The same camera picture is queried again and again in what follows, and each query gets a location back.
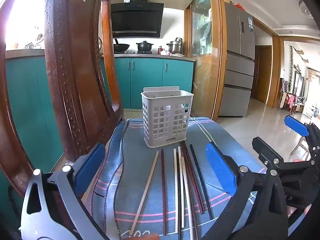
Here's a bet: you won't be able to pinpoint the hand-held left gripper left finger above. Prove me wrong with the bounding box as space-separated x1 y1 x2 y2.
20 142 110 240

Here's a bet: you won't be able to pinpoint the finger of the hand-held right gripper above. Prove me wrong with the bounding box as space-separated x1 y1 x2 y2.
252 137 315 170
284 115 320 155

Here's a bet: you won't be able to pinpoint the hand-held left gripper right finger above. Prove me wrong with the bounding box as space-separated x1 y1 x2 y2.
200 142 290 240

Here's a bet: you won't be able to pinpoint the black chopstick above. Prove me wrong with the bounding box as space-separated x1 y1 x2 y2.
189 144 213 220
176 151 182 240

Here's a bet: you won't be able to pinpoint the dark brown chopstick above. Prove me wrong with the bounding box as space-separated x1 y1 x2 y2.
180 142 203 215
183 142 207 212

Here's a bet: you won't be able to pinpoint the white plastic utensil basket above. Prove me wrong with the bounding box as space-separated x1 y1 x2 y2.
141 86 194 148

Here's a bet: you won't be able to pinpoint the person's right hand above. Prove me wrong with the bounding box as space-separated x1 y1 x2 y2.
287 204 305 218

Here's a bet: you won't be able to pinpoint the wooden stool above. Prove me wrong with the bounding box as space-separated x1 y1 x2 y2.
290 136 312 160

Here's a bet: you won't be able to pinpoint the hanging clothes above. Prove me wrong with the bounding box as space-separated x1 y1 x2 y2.
280 92 300 108

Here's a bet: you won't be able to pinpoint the white chopstick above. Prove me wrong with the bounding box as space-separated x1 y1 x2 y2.
180 156 195 240
173 149 179 233
178 146 185 228

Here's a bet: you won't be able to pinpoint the blue plaid tablecloth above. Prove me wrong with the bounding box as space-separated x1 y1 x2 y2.
82 117 265 240

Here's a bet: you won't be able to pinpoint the light wooden chopstick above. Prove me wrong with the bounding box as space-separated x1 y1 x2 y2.
129 151 160 235

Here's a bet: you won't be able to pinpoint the green leaf garland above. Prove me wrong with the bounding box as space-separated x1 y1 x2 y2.
289 45 304 90

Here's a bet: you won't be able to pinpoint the dark red chopstick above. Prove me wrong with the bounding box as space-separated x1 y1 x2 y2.
160 149 167 235

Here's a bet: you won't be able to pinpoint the silver refrigerator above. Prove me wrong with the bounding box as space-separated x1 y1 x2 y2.
219 2 255 117

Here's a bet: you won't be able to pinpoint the teal base cabinet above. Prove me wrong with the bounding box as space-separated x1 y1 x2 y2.
5 56 65 165
100 56 194 109

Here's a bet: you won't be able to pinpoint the round ceiling light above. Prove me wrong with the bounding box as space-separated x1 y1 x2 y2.
299 0 313 15

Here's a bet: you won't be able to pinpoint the black wok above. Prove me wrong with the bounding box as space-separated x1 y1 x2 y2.
113 39 130 53

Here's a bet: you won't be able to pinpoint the grey kitchen countertop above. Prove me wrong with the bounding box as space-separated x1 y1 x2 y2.
100 52 197 62

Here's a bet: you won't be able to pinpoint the black cooking pot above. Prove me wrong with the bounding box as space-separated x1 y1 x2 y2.
136 41 153 54

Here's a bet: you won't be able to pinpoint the steel stock pot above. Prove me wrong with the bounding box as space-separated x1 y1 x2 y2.
166 37 184 55

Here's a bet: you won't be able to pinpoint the black range hood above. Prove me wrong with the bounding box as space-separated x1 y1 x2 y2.
111 0 165 39

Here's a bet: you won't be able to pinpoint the kitchen window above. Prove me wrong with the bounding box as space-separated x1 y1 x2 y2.
5 0 45 50

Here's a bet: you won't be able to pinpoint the glass door with wooden frame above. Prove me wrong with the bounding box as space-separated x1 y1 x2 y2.
185 0 227 122

